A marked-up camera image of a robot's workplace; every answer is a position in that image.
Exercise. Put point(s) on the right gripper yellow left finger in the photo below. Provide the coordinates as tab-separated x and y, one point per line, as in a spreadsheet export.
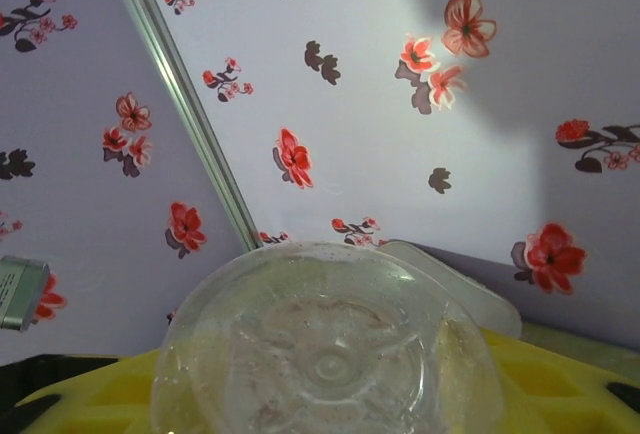
100	399

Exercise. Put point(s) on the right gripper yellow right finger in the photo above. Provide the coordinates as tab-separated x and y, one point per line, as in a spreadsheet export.
550	394

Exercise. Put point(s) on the slim clear bottle red band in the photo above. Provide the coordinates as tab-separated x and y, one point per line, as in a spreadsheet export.
325	354

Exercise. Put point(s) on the white bin lid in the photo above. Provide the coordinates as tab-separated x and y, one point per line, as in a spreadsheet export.
450	279

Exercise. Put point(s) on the grey slotted metal block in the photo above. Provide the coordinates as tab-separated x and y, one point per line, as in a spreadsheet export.
22	294

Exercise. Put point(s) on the aluminium frame post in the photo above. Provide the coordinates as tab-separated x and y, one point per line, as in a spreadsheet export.
185	99

